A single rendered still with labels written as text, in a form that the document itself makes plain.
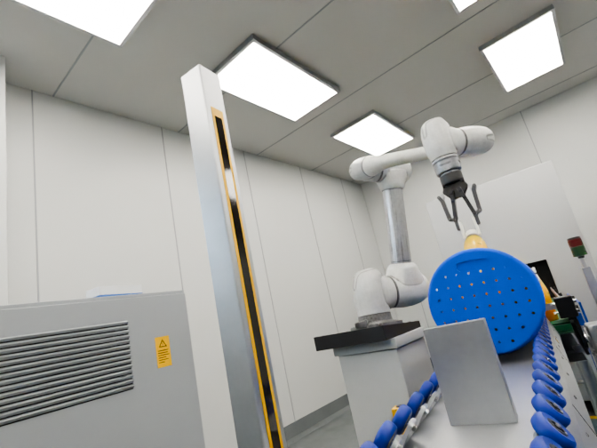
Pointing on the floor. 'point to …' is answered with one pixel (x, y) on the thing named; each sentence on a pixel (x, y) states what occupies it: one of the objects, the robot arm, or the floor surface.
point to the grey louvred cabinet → (99, 373)
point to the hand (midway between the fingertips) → (469, 228)
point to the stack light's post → (591, 282)
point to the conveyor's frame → (576, 353)
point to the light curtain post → (232, 268)
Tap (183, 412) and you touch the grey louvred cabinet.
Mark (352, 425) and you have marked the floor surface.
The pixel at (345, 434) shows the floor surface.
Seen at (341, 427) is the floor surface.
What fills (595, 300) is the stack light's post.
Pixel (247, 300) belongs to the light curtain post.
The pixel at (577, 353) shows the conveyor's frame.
